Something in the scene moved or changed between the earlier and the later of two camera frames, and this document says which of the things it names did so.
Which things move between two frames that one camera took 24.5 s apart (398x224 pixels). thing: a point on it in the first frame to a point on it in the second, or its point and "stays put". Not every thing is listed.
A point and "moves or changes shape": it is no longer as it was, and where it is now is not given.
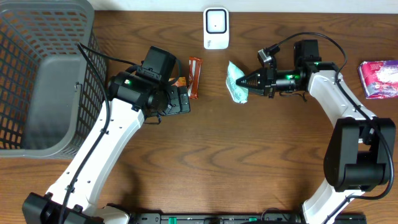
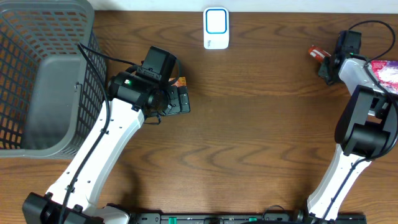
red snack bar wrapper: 194,64 moves or changes shape
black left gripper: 181,100 stays put
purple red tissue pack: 379,78 stays put
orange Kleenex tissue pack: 181,82 stays put
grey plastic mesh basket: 51,96 stays put
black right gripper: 269,81 to 323,71
